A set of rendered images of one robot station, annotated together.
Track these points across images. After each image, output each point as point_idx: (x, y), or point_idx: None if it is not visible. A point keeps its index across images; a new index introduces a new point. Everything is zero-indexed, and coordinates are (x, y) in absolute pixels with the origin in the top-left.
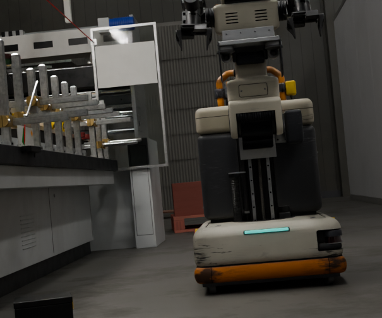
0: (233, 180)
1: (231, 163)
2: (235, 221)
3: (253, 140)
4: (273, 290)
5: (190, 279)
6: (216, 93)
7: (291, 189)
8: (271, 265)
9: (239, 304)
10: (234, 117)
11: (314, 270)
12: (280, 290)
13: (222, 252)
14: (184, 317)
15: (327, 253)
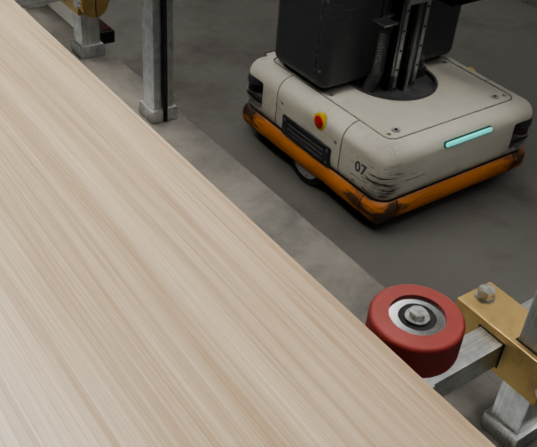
0: (387, 35)
1: (374, 0)
2: (368, 91)
3: None
4: (447, 205)
5: (231, 145)
6: None
7: (430, 31)
8: (459, 178)
9: (489, 276)
10: None
11: (497, 173)
12: (457, 205)
13: (415, 176)
14: None
15: (514, 149)
